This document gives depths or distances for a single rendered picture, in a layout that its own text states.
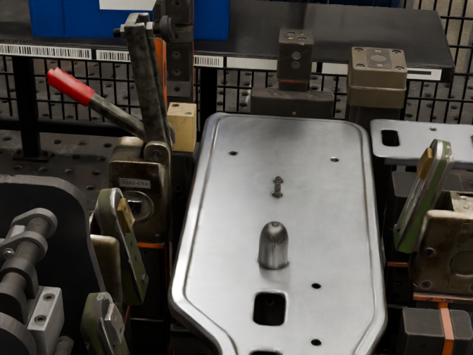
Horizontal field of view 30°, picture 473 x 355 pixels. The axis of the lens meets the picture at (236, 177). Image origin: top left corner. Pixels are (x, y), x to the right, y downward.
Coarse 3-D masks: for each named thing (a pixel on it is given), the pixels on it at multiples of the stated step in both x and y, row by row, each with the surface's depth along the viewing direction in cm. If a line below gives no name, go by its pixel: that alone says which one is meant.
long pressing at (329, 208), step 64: (256, 128) 119; (320, 128) 119; (192, 192) 105; (256, 192) 106; (320, 192) 106; (192, 256) 95; (256, 256) 95; (320, 256) 96; (192, 320) 86; (320, 320) 87; (384, 320) 88
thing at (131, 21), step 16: (128, 16) 96; (144, 16) 96; (128, 32) 94; (144, 32) 94; (160, 32) 94; (128, 48) 95; (144, 48) 95; (144, 64) 96; (144, 80) 97; (160, 80) 100; (144, 96) 98; (160, 96) 101; (144, 112) 99; (160, 112) 99; (144, 128) 100; (160, 128) 100
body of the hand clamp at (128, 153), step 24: (120, 144) 105; (144, 144) 105; (120, 168) 102; (144, 168) 102; (168, 168) 105; (144, 192) 103; (168, 192) 107; (144, 216) 106; (168, 216) 108; (144, 240) 107; (144, 264) 110; (144, 312) 114; (168, 312) 120; (144, 336) 116; (168, 336) 121
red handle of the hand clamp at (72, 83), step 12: (48, 72) 99; (60, 72) 99; (48, 84) 99; (60, 84) 99; (72, 84) 99; (72, 96) 99; (84, 96) 99; (96, 96) 100; (96, 108) 100; (108, 108) 100; (120, 120) 101; (132, 120) 101; (132, 132) 102; (144, 132) 102
